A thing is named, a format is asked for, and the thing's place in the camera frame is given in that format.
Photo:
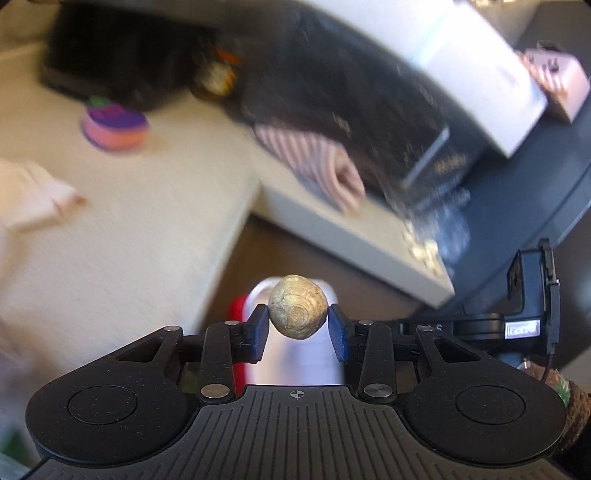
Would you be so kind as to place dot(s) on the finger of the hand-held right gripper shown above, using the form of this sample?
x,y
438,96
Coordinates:
x,y
447,328

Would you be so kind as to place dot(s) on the pink box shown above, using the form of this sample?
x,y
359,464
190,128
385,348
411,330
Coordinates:
x,y
554,78

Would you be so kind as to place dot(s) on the black speckled bag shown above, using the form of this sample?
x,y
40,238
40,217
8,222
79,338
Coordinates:
x,y
351,110

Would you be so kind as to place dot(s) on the small jar with orange label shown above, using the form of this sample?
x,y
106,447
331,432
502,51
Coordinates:
x,y
216,76

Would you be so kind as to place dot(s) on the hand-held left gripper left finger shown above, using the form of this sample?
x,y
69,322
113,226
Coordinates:
x,y
257,334

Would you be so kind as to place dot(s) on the pink striped cloth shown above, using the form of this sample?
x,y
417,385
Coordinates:
x,y
314,161

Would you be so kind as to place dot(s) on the purple and pink toy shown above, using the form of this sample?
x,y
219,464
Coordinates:
x,y
115,125

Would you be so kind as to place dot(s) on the pile of nut shells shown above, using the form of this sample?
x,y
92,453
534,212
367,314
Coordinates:
x,y
422,251

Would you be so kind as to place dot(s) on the white box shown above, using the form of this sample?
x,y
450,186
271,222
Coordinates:
x,y
457,64

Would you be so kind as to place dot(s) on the black box appliance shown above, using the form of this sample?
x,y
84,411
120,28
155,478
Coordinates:
x,y
124,50

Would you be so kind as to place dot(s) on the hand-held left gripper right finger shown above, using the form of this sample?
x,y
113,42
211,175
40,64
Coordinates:
x,y
338,337

